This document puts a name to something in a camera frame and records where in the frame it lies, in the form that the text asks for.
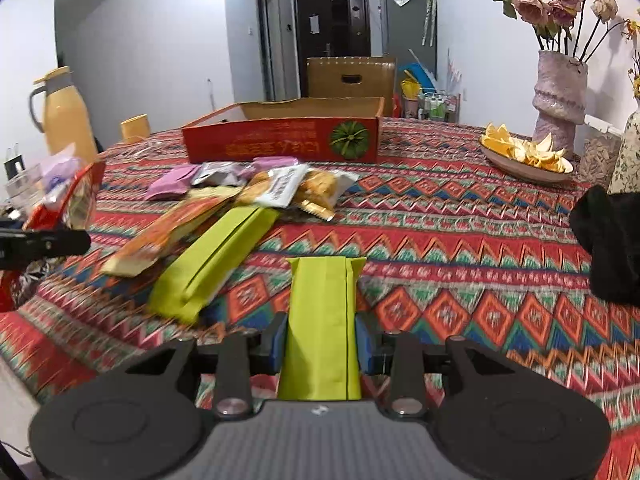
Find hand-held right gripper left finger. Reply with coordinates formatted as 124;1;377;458
125;312;290;418

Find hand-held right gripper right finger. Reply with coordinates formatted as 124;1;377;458
354;312;516;420

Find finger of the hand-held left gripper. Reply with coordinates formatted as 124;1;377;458
0;229;92;268

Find green snack packet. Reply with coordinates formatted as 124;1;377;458
148;206;281;325
276;256;367;402

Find red colourful snack packet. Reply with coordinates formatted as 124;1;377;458
22;160;107;233

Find orange snack packet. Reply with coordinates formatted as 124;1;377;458
100;195;233;278

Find clear white-label snack packet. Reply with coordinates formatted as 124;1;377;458
235;162;358;221

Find red cardboard box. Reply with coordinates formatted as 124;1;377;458
181;96;386;165

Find purple tissue pack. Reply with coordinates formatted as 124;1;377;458
42;156;83;196

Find black paper bag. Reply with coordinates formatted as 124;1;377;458
4;142;26;178

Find yellow thermos jug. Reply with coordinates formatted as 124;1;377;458
28;66;99;166

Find yellow cup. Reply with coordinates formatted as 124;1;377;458
120;115;151;145

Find shallow ceramic plate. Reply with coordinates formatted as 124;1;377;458
478;132;575;184

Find black cloth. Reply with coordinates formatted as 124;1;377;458
569;185;640;306

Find grey interior door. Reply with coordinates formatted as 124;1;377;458
256;0;287;102

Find clear jar of seeds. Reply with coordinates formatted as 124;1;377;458
577;114;623;191

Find dark entrance door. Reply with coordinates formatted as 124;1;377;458
292;0;372;98

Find pink textured vase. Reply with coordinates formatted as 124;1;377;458
531;50;588;146

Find grey refrigerator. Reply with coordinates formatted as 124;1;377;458
378;0;438;81

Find white floral vase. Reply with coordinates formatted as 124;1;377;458
606;110;640;195

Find hanging white umbrellas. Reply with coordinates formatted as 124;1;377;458
421;0;437;48

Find dried rose bouquet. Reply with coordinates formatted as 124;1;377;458
475;0;631;56

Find wire rack with bottles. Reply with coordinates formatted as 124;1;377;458
417;91;461;122

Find brown box with handle hole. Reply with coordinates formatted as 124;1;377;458
306;56;397;101

